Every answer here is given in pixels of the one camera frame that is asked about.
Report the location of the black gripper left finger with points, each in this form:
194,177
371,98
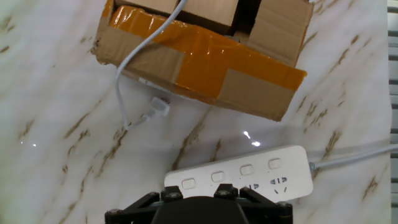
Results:
133,213

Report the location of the pale wooden block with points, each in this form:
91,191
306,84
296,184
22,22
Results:
211,11
146,4

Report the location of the marble pattern table mat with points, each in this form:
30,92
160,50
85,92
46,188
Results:
62,124

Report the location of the cardboard box with orange tape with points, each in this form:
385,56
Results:
211,65

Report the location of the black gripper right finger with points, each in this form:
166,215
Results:
265,213

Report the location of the white four-socket power strip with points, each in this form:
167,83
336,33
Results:
248,168

